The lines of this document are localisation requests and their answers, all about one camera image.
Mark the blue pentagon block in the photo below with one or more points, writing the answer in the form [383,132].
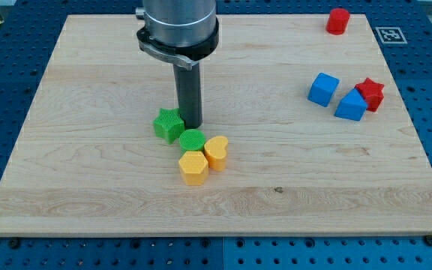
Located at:
[352,106]

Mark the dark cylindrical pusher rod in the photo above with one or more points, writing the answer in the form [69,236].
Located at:
[188,89]

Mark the white fiducial marker tag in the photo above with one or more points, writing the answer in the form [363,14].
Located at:
[391,35]

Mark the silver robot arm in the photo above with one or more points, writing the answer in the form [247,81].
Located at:
[178,32]

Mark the blue cube block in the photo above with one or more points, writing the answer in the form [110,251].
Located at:
[323,89]

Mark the green cylinder block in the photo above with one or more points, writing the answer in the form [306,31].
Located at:
[192,140]

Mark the red star block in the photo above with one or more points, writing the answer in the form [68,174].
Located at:
[372,93]

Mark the red cylinder block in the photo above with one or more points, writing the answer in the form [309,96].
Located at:
[337,21]

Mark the yellow heart block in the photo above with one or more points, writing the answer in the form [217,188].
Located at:
[215,151]

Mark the wooden board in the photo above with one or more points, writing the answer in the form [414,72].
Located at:
[87,162]

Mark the green star block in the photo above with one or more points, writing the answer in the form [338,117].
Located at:
[169,125]

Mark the yellow hexagon block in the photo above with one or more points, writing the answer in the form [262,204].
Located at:
[194,168]

